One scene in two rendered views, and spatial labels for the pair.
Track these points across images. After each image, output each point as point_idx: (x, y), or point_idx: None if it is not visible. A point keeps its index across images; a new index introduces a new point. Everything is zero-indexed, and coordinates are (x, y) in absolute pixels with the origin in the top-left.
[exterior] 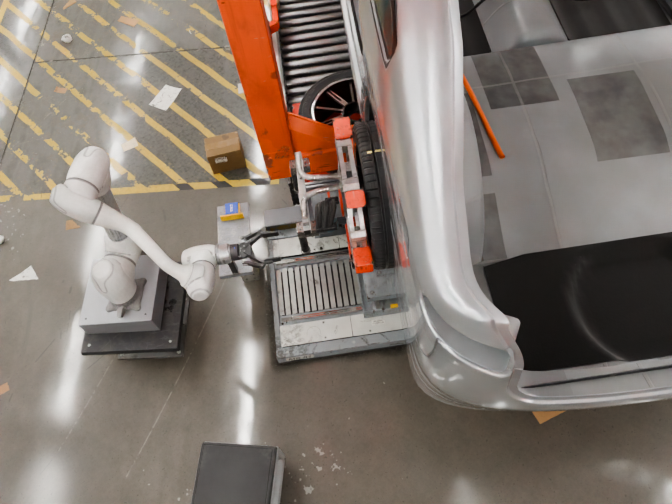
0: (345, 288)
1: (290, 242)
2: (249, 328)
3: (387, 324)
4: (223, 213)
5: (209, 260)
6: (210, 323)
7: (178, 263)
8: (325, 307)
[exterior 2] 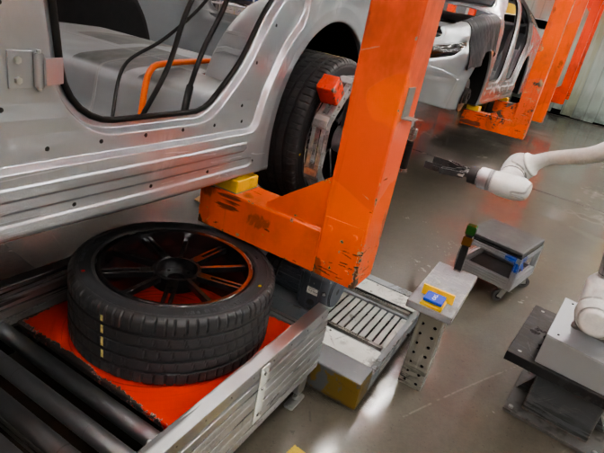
0: None
1: (350, 351)
2: (440, 344)
3: None
4: (446, 308)
5: (503, 168)
6: (483, 373)
7: (519, 355)
8: (359, 299)
